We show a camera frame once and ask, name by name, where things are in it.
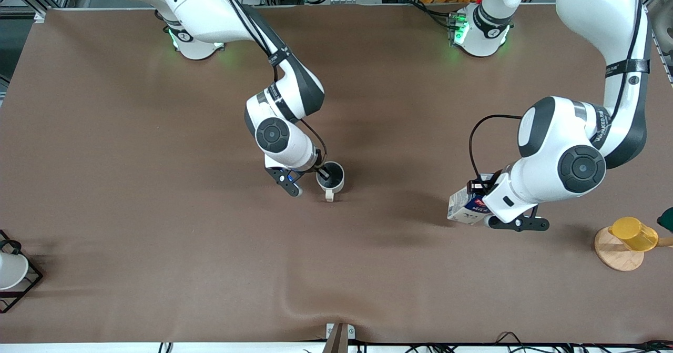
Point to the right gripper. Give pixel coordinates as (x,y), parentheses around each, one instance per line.
(318,170)

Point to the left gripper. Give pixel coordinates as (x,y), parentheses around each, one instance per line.
(481,185)

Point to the grey ceramic cup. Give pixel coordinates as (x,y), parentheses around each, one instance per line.
(336,185)

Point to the blue white milk carton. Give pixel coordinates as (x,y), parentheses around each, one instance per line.
(465,208)

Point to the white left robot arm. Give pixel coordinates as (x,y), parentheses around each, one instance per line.
(594,6)

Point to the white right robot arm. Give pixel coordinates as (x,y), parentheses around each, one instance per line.
(200,0)

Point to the round wooden cup stand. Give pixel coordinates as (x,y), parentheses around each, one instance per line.
(618,255)

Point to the yellow plastic cup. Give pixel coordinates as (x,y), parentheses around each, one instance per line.
(633,233)

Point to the dark green cup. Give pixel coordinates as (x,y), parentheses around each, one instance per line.
(666,220)

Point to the metal table edge bracket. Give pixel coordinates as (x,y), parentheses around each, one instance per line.
(340,333)

